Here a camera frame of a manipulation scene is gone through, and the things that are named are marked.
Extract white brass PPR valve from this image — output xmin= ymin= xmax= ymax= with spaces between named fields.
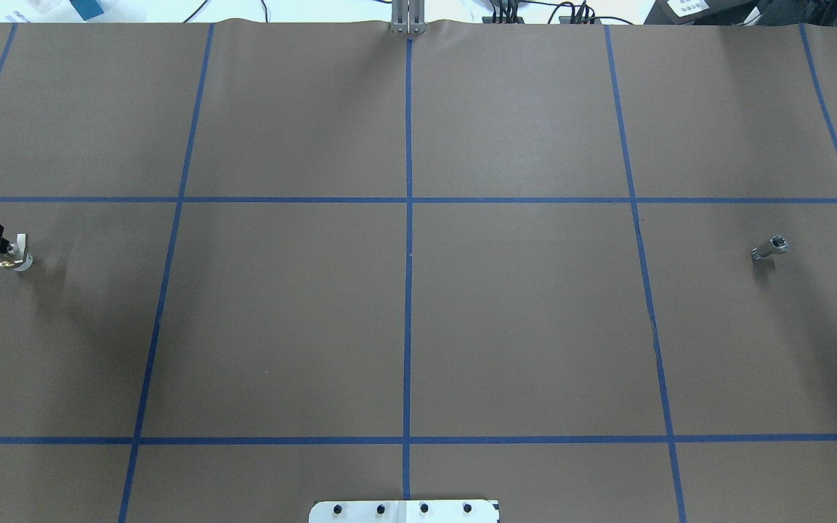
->
xmin=0 ymin=234 xmax=33 ymax=272

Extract chrome elbow pipe fitting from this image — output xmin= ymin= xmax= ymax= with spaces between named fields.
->
xmin=751 ymin=235 xmax=788 ymax=262

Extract blue box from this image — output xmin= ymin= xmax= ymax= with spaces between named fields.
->
xmin=69 ymin=0 xmax=105 ymax=21

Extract brown paper table mat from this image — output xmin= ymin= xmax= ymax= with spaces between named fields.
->
xmin=0 ymin=20 xmax=837 ymax=522

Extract black device with label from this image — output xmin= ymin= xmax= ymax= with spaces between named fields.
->
xmin=642 ymin=1 xmax=837 ymax=27

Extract aluminium camera post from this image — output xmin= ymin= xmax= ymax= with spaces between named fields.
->
xmin=389 ymin=0 xmax=427 ymax=36

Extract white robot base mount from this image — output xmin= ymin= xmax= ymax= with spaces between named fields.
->
xmin=308 ymin=499 xmax=501 ymax=522

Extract black cables on back desk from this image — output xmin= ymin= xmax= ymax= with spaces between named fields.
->
xmin=482 ymin=0 xmax=634 ymax=25

